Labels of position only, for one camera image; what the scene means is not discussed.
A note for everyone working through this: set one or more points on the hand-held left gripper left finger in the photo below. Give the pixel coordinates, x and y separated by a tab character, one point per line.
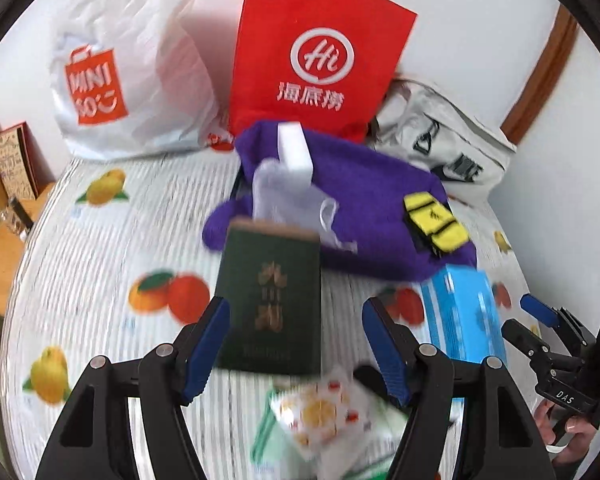
210	345

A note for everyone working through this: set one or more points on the purple towel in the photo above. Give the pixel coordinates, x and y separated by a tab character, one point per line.
370	185

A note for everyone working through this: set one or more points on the yellow pouch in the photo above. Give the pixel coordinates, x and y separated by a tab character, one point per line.
440	225

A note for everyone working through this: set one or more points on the blue tissue pack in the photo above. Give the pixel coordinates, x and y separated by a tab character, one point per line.
460	310

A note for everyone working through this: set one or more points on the brown patterned box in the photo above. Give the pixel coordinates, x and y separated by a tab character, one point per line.
15	160

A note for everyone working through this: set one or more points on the white sponge block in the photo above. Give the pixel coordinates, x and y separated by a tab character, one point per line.
295	150

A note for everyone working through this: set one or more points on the dark green box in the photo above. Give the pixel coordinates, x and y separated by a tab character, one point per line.
275	285

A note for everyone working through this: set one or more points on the wooden door frame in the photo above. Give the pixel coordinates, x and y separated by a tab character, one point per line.
545	70

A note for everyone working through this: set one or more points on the grey waist bag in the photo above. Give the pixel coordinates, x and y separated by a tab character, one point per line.
455	130

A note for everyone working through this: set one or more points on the green sachet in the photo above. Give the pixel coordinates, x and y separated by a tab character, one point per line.
267	445

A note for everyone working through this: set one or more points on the red paper bag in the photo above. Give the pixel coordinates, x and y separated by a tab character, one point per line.
280	85

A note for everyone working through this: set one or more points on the fruit print tablecloth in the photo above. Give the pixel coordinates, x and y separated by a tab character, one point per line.
105	220

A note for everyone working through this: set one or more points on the white plastic shopping bag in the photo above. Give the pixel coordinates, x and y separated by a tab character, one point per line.
145	60

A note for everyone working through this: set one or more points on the clear plastic bag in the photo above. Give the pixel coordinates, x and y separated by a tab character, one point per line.
285	195

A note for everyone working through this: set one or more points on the person's right hand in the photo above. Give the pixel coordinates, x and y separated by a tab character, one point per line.
575	442

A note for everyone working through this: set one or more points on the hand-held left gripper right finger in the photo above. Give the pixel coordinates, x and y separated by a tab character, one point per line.
385	350

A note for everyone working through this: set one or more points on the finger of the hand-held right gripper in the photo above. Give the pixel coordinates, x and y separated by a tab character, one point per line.
540	308
525	338

